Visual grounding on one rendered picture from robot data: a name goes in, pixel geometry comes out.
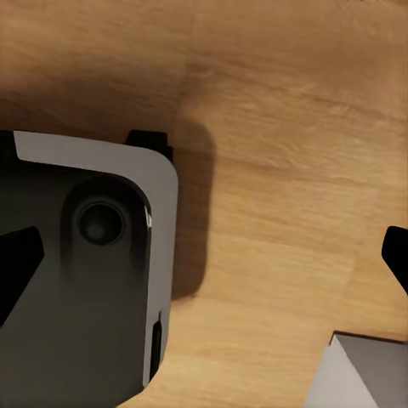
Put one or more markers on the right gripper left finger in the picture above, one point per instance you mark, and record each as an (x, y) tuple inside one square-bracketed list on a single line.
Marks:
[(21, 252)]

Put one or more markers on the desk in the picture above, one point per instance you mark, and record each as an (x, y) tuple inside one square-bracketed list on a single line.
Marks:
[(360, 373)]

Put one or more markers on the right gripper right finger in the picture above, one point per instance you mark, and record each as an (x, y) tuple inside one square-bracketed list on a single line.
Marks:
[(395, 253)]

